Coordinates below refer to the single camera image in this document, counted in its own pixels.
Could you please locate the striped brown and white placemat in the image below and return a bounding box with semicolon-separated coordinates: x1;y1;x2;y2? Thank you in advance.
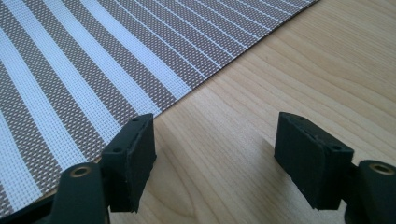
0;0;321;218

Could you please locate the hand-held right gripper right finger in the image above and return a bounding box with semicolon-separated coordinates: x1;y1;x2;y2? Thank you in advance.
274;111;355;211

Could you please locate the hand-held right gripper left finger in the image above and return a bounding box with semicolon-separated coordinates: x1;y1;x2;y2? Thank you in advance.
100;113;158;214

